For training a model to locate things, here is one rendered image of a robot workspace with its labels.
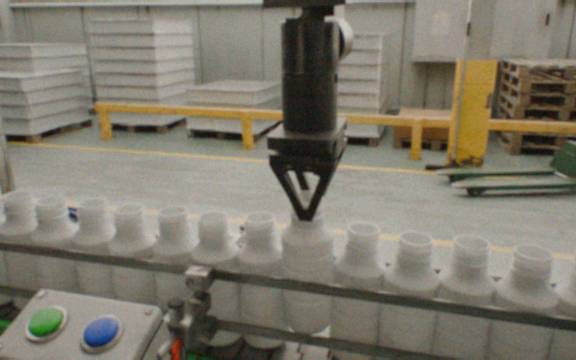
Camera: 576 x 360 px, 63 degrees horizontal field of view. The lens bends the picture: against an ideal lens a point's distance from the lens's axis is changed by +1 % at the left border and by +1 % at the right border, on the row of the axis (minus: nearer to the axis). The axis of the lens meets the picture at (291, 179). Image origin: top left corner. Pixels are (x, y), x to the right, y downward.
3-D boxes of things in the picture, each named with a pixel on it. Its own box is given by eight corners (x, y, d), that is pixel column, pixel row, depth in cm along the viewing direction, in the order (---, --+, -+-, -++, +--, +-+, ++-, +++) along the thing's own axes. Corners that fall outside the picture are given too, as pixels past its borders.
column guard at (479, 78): (482, 164, 508) (495, 59, 475) (486, 173, 477) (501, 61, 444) (443, 161, 518) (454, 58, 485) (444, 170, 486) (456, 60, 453)
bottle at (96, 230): (117, 296, 70) (104, 191, 65) (137, 312, 66) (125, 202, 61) (76, 312, 66) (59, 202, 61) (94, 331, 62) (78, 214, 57)
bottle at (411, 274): (377, 380, 53) (389, 247, 48) (375, 346, 59) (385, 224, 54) (432, 387, 52) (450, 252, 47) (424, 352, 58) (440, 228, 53)
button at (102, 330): (126, 325, 45) (122, 316, 44) (109, 353, 42) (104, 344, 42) (98, 321, 45) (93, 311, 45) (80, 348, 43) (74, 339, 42)
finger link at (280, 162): (344, 206, 54) (346, 127, 51) (333, 233, 48) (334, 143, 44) (287, 201, 56) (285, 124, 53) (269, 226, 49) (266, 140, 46)
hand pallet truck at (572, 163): (575, 176, 467) (598, 54, 432) (616, 194, 416) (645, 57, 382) (431, 180, 455) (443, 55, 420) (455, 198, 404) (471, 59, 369)
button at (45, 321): (72, 316, 46) (66, 307, 45) (52, 343, 44) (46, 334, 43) (46, 312, 47) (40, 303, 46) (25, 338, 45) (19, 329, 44)
